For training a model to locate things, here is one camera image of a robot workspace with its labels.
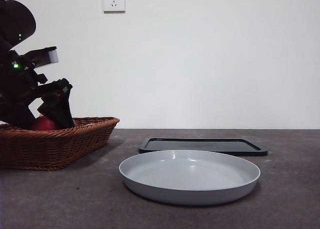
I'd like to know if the red tomato with green stem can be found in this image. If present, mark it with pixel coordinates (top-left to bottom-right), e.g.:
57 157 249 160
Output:
31 115 61 131

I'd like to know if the brown woven wicker basket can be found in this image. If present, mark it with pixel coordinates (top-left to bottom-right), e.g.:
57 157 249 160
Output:
0 116 121 171

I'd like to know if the pale grey round plate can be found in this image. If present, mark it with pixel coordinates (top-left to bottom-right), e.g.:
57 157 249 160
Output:
118 149 262 206

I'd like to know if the dark rectangular tray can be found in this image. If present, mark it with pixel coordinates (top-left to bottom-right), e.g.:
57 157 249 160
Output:
138 137 269 157

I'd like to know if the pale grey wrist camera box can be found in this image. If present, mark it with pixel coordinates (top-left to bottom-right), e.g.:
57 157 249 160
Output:
23 46 60 68

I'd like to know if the white wall socket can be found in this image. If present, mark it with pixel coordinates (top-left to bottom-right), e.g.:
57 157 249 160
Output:
103 0 126 14

